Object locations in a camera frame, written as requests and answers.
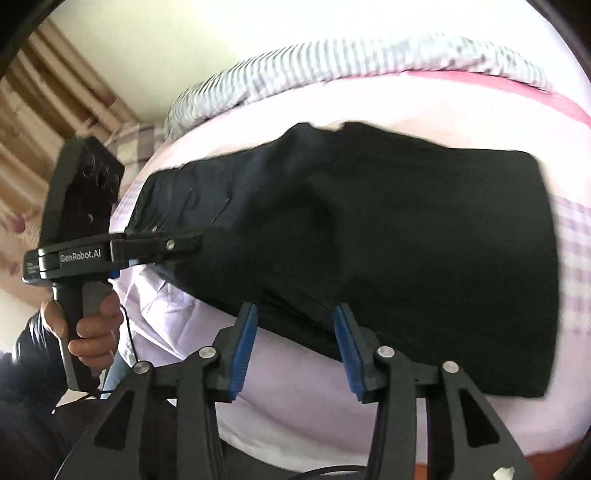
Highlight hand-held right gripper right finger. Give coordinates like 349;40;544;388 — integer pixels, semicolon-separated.
333;303;537;480

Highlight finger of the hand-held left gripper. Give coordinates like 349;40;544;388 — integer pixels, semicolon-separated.
111;232;204;269

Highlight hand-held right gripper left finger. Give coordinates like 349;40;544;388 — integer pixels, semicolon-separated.
64;302;258;480

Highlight black pants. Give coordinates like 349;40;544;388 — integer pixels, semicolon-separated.
124;121;562;400

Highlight person's left hand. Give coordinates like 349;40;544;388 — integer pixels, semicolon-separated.
41;293;123;371

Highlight pink lavender bed sheet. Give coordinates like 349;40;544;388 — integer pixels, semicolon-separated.
110;69;591;463

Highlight brown plaid pillow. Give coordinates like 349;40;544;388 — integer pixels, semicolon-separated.
110;121;168;163

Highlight beige brown curtain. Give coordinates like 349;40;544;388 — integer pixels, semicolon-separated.
0;21;141;232

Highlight grey white striped duvet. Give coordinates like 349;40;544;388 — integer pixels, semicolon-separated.
164;39;556;140

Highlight black cable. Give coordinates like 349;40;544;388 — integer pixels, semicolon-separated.
98;302;139;398

